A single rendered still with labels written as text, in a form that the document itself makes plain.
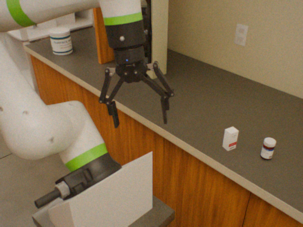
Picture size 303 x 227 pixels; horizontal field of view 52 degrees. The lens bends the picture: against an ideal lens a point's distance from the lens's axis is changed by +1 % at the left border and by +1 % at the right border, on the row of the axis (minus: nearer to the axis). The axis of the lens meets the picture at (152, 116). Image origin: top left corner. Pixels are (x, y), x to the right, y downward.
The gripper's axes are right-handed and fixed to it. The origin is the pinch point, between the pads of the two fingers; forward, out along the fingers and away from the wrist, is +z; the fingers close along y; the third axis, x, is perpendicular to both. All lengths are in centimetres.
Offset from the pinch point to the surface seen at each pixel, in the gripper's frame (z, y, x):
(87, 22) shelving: -11, 74, -196
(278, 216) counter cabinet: 48, -40, -14
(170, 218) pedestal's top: 35.5, -4.0, -1.1
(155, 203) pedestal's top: 32.2, 0.7, -4.6
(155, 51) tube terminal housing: 0, 5, -90
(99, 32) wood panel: -12, 38, -105
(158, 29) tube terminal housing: -12, 2, -90
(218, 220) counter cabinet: 66, -20, -33
